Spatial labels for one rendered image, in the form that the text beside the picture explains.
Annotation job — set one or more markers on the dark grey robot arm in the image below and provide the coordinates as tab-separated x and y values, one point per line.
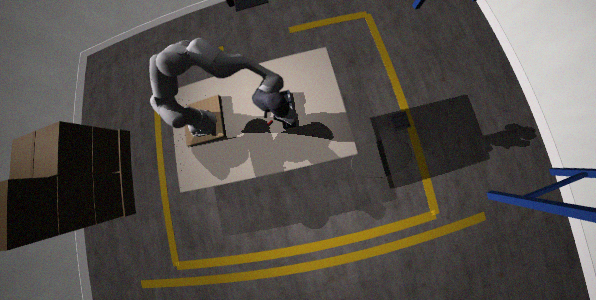
173	61

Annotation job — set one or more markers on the black rack of bins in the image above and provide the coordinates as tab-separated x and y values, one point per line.
287	96

